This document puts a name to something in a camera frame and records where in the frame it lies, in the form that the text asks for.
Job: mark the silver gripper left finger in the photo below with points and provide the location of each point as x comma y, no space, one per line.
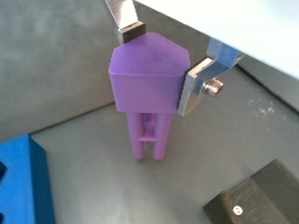
128,26

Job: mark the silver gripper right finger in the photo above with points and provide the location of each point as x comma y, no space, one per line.
200,80

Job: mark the purple three prong peg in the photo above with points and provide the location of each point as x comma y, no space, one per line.
147,72

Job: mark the blue shape sorting board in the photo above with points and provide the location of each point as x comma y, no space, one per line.
25,193

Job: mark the black curved stand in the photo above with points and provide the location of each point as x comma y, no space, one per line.
264,199

